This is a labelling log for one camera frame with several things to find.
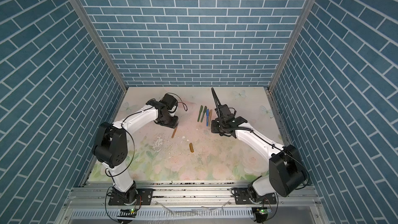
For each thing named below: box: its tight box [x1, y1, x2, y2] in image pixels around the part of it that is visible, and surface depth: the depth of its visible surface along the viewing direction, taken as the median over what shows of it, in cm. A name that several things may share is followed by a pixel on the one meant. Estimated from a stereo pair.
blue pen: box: [206, 108, 210, 127], surface depth 107 cm
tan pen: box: [208, 109, 213, 127], surface depth 107 cm
